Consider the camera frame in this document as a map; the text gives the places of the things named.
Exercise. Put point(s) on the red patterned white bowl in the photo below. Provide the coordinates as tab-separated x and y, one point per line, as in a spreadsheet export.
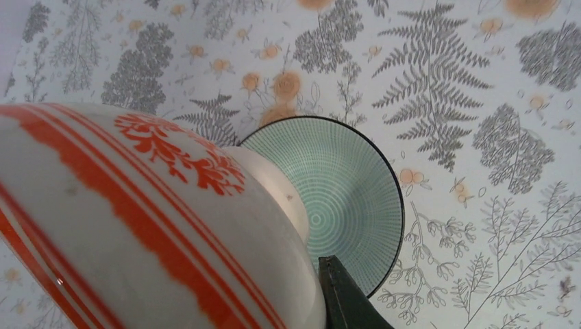
128	220

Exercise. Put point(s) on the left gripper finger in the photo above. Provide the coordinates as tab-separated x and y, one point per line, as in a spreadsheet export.
347	307

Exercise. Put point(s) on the pale green bowl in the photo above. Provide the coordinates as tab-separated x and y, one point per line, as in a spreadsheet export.
354	204

